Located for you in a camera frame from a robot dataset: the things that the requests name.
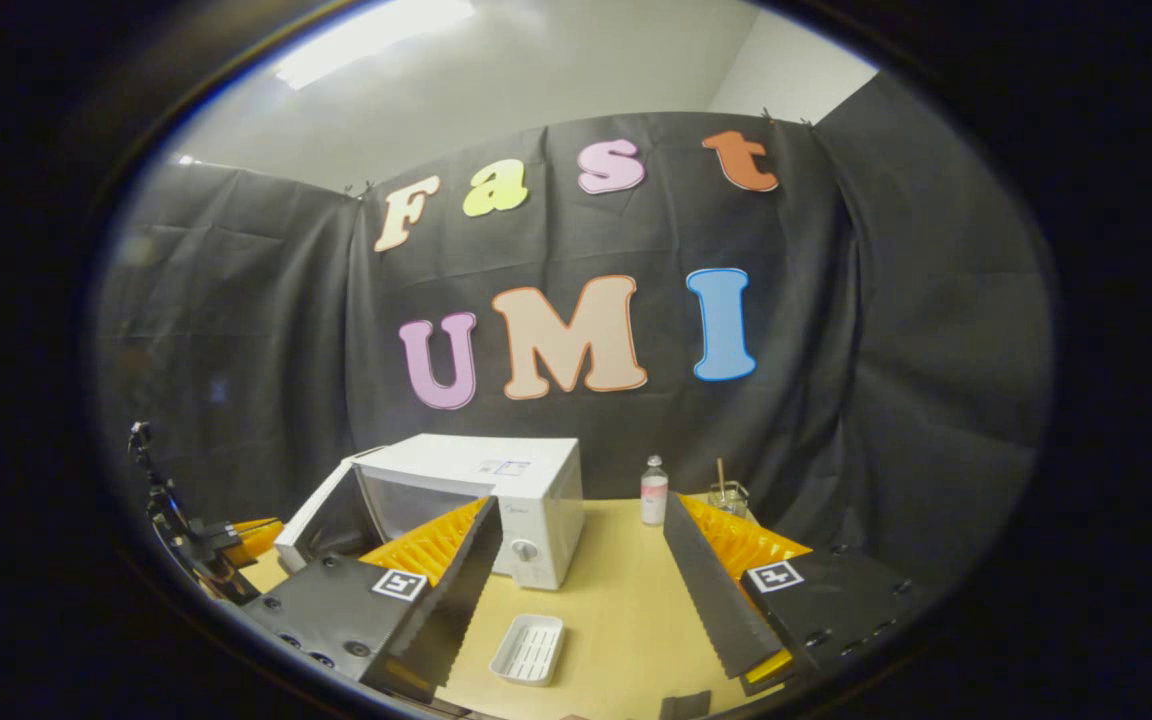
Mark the white plastic tray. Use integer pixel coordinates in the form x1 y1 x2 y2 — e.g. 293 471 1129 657
489 613 566 687

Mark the white microwave oven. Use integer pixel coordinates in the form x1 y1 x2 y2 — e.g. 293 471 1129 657
274 433 585 591

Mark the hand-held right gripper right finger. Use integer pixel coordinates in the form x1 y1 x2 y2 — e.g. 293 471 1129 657
661 492 927 698

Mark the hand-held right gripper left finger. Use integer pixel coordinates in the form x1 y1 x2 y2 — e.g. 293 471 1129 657
236 495 504 704

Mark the clear bottle with pink label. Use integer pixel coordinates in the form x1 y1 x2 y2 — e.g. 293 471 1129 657
640 455 670 527

